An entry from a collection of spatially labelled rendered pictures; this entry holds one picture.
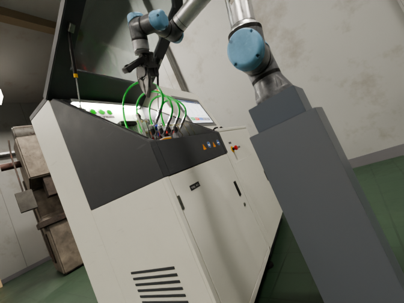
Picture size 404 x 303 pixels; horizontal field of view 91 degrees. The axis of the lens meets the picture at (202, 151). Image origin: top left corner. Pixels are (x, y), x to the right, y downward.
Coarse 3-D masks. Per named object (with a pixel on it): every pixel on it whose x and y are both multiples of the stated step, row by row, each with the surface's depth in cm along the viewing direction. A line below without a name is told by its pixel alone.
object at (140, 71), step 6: (138, 54) 94; (144, 54) 94; (150, 54) 96; (150, 60) 97; (138, 66) 95; (144, 66) 93; (150, 66) 95; (156, 66) 98; (138, 72) 96; (144, 72) 93; (150, 72) 96; (156, 72) 99
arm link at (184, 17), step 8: (192, 0) 86; (200, 0) 86; (208, 0) 86; (184, 8) 89; (192, 8) 88; (200, 8) 88; (176, 16) 91; (184, 16) 90; (192, 16) 90; (176, 24) 92; (184, 24) 92; (176, 32) 95; (176, 40) 99
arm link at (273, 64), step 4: (268, 44) 77; (272, 56) 76; (272, 60) 75; (268, 64) 73; (272, 64) 75; (276, 64) 76; (268, 68) 75; (272, 68) 75; (260, 72) 74; (264, 72) 75; (248, 76) 82; (252, 76) 78; (256, 76) 77; (252, 80) 79
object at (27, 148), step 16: (16, 128) 403; (32, 128) 419; (16, 144) 358; (32, 144) 368; (32, 160) 361; (32, 176) 354; (48, 176) 372; (32, 192) 350; (48, 192) 364; (32, 208) 343; (48, 208) 393; (48, 224) 339; (64, 224) 355; (48, 240) 368; (64, 240) 348; (64, 256) 341; (80, 256) 355; (64, 272) 336
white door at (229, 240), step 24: (192, 168) 98; (216, 168) 118; (192, 192) 91; (216, 192) 107; (240, 192) 132; (192, 216) 84; (216, 216) 98; (240, 216) 119; (216, 240) 91; (240, 240) 108; (264, 240) 132; (216, 264) 85; (240, 264) 99; (216, 288) 79; (240, 288) 92
